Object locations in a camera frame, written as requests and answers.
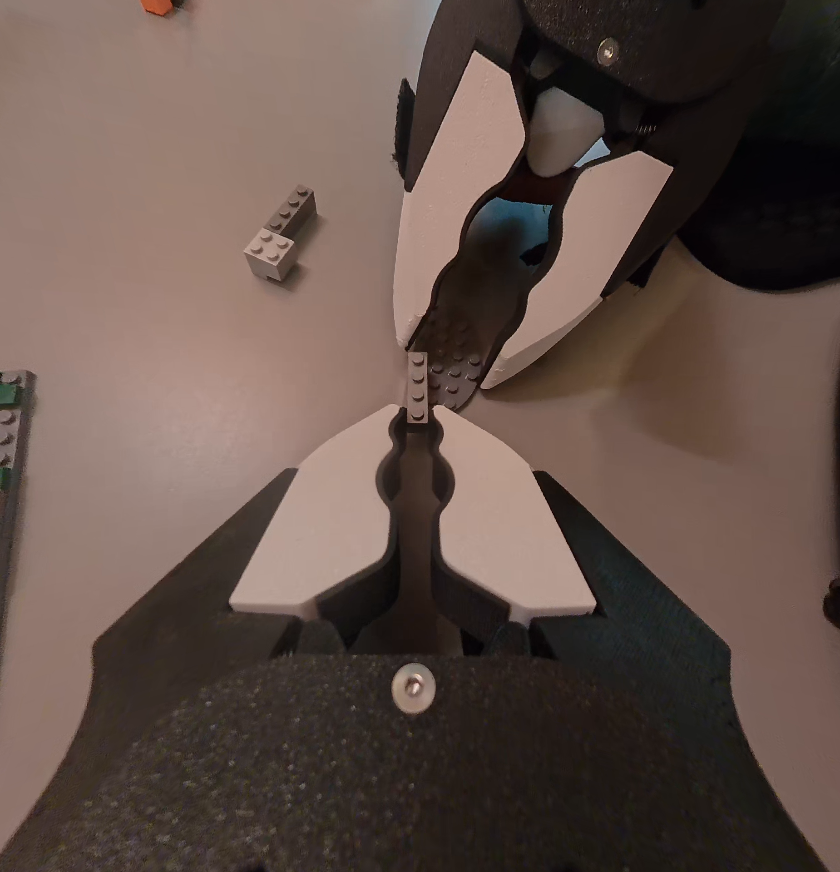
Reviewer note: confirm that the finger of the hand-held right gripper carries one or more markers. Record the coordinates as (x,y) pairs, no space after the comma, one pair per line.
(454,170)
(604,225)

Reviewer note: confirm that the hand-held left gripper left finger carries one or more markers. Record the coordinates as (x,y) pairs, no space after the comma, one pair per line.
(311,531)

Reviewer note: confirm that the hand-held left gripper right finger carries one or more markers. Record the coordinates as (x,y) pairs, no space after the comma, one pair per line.
(508,531)

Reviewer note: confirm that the dark grey round brick plate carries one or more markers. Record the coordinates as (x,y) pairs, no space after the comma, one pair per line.
(461,381)

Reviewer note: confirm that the dark grey narrow brick plate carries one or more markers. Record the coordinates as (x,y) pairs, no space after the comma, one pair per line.
(418,388)

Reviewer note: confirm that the grey desk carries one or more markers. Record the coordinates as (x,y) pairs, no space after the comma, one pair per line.
(120,477)

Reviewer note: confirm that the grey L-shaped brick assembly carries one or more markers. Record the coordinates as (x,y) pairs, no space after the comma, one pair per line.
(270,255)

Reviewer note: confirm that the grey and green brick build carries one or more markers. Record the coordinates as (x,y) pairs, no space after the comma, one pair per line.
(11,422)

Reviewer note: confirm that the orange and teal brick figure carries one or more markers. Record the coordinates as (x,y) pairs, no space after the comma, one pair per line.
(158,5)

